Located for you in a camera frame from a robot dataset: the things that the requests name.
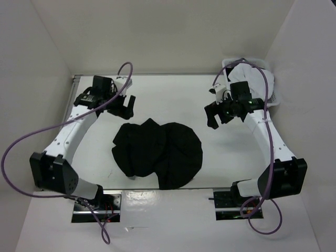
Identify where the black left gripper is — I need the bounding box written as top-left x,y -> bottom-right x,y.
103,87 -> 135,120

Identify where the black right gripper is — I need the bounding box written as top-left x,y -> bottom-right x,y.
204,93 -> 237,129

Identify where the black skirt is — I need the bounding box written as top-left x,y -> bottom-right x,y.
111,119 -> 203,190

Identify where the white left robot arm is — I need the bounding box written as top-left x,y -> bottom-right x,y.
29,76 -> 135,210

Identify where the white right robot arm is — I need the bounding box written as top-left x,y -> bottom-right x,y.
204,81 -> 308,206

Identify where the white skirt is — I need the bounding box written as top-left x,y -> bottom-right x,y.
228,64 -> 266,101

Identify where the white plastic basket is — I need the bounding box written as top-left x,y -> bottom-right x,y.
222,58 -> 280,107

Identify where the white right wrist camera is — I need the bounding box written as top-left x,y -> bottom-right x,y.
209,83 -> 230,103

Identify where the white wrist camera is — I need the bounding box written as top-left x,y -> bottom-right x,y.
113,76 -> 133,96
209,83 -> 230,103

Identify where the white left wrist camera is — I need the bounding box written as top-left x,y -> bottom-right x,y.
113,76 -> 133,96

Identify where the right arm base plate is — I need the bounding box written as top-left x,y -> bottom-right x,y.
208,188 -> 263,221

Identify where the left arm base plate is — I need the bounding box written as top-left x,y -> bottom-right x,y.
71,190 -> 122,223

